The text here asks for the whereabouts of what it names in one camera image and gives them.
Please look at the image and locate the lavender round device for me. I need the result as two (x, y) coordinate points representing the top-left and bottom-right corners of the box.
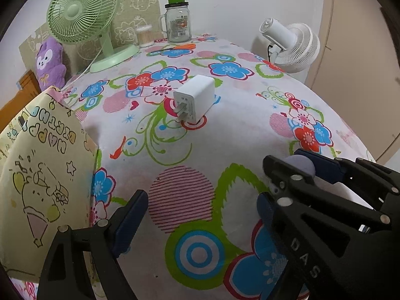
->
(283, 154), (315, 178)

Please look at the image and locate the white cube charger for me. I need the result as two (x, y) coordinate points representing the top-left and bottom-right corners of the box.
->
(173, 74), (215, 124)

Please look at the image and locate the yellow cartoon fabric storage box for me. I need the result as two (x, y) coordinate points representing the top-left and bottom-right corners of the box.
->
(1, 87), (98, 283)

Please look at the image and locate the floral tablecloth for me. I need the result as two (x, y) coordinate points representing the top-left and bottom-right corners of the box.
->
(58, 35), (372, 299)

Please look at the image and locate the white clip fan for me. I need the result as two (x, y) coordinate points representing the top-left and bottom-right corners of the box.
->
(260, 18), (321, 74)

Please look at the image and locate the wooden chair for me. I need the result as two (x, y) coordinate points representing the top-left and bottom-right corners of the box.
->
(0, 70), (41, 131)

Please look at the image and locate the glass mason jar mug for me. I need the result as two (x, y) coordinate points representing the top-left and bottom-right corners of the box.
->
(159, 0), (192, 44)

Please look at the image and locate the cotton swab container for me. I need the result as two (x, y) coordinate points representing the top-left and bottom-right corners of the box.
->
(135, 24), (155, 48)

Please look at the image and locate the purple plush toy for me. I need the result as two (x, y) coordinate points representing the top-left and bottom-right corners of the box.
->
(36, 36), (67, 92)

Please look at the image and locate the beige cartoon board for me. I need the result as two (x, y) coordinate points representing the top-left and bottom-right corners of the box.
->
(19, 0), (163, 77)

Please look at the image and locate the green desk fan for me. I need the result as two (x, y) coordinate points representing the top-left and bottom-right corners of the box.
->
(47, 0), (140, 73)

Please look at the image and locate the white fan power cord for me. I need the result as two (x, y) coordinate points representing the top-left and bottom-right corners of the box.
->
(63, 38), (109, 90)

